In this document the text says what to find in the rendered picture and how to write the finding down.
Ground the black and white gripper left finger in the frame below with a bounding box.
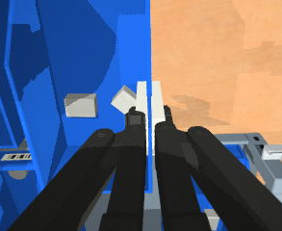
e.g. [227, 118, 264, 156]
[7, 81, 148, 231]

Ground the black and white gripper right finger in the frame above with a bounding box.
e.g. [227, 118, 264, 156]
[151, 81, 282, 231]

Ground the grey round disc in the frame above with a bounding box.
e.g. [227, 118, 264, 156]
[8, 170, 29, 179]

